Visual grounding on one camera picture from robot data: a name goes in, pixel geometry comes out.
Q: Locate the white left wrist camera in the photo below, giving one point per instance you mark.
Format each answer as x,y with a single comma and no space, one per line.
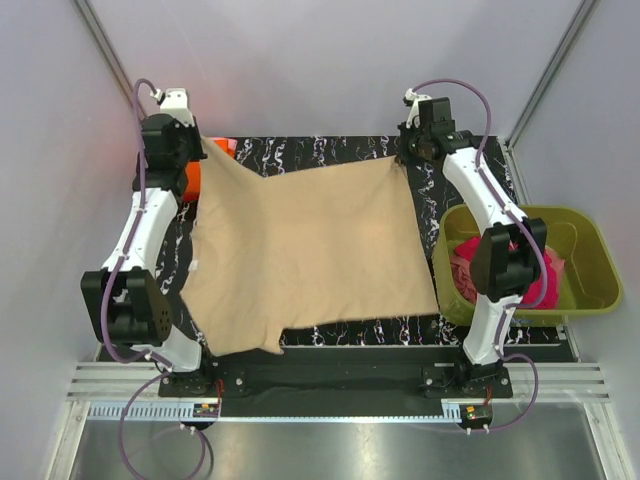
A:
175,102

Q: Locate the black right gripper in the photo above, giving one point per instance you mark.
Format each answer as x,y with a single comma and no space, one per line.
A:
409,148

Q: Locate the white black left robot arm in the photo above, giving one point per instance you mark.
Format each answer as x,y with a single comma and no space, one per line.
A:
124,301

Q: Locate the olive green plastic bin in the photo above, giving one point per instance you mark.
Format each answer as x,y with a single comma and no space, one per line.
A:
590,284

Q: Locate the crumpled dusty pink t shirt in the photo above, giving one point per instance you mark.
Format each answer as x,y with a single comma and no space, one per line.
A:
460,261

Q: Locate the aluminium frame post right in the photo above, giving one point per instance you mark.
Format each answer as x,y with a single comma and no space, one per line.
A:
560,55

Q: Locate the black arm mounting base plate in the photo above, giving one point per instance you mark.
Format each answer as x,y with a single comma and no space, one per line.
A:
322,382

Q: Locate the left power connector board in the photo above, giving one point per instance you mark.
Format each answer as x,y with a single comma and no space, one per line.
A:
207,410

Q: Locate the folded orange t shirt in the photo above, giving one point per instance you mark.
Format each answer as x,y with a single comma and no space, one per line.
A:
193,172

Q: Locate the aluminium front rail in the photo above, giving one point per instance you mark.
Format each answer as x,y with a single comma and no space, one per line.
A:
132,391

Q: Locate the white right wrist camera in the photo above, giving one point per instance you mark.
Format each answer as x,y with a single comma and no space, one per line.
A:
412,100

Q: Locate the power connector board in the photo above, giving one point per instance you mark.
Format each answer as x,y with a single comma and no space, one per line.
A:
207,410
477,412

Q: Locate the aluminium frame post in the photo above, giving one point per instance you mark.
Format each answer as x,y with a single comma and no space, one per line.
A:
98,35
560,55

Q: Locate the right power connector board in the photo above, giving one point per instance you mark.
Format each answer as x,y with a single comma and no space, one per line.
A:
477,412

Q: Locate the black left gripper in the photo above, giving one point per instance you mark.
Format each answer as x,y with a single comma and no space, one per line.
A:
191,148

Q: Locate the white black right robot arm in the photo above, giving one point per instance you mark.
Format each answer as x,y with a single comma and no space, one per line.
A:
508,260

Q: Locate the folded pink t shirt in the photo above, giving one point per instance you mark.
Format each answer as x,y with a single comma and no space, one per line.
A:
226,144

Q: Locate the aluminium frame post left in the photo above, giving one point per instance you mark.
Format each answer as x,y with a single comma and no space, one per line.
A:
98,35

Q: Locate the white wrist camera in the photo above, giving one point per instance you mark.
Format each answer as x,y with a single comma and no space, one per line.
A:
175,102
412,100

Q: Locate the beige t shirt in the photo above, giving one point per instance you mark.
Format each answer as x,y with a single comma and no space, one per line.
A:
301,249

